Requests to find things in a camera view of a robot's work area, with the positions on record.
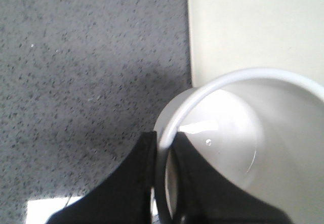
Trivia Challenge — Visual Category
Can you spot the white smiley mug black handle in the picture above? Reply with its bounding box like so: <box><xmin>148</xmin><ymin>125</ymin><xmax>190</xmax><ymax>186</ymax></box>
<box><xmin>154</xmin><ymin>68</ymin><xmax>323</xmax><ymax>223</ymax></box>

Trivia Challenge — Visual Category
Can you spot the cream rectangular plastic tray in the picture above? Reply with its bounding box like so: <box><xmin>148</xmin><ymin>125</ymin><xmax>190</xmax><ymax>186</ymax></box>
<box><xmin>188</xmin><ymin>0</ymin><xmax>323</xmax><ymax>86</ymax></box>

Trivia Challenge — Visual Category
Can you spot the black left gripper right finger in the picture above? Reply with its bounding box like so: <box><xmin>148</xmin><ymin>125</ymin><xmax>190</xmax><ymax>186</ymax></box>
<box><xmin>171</xmin><ymin>132</ymin><xmax>292</xmax><ymax>223</ymax></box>

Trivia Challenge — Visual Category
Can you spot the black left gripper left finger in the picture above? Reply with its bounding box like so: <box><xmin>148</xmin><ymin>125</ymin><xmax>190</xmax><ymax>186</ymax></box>
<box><xmin>47</xmin><ymin>131</ymin><xmax>157</xmax><ymax>223</ymax></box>

